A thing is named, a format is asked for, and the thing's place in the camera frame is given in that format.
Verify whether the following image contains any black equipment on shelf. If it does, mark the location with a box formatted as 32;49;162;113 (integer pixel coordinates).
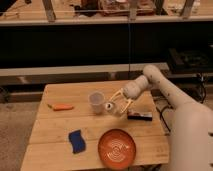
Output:
167;47;213;74

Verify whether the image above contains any black cable on floor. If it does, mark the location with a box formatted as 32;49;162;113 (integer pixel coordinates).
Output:
155;74;213;134

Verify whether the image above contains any long wooden shelf bench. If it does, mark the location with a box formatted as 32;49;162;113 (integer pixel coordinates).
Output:
0;0;213;77

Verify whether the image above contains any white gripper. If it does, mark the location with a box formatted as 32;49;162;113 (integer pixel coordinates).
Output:
109;75;149;114

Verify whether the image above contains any orange bowl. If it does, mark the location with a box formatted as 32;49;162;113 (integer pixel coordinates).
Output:
98;129;136;170

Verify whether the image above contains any translucent plastic cup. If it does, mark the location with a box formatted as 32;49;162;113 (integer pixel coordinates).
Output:
88;91;105;114

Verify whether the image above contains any orange carrot toy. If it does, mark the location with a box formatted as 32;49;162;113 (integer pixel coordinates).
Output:
48;104;74;111

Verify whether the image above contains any clear plastic bottle white cap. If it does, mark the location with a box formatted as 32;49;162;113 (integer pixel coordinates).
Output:
104;100;126;117

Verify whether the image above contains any black and white snack bar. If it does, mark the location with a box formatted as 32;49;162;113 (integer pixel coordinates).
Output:
127;110;153;121

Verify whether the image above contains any blue sponge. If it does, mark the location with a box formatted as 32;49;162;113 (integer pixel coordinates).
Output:
68;130;86;154

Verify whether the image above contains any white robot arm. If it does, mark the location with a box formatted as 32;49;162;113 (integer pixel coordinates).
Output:
109;65;213;171

